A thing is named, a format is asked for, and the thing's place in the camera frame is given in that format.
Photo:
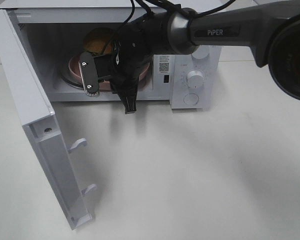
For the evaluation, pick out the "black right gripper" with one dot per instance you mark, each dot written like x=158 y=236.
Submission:
x=132 y=51

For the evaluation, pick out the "round white door button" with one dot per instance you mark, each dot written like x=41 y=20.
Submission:
x=191 y=99

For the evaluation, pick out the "pink round plate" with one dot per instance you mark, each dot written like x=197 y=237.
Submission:
x=104 y=86

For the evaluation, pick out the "toy burger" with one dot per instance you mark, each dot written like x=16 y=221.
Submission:
x=96 y=39

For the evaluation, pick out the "white microwave knob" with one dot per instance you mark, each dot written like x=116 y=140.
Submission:
x=201 y=53
x=195 y=79

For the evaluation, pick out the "white microwave door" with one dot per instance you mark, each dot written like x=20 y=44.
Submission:
x=38 y=119

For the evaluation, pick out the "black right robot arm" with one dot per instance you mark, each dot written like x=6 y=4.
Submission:
x=271 y=31

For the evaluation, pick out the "white microwave oven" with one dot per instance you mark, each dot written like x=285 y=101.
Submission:
x=40 y=43

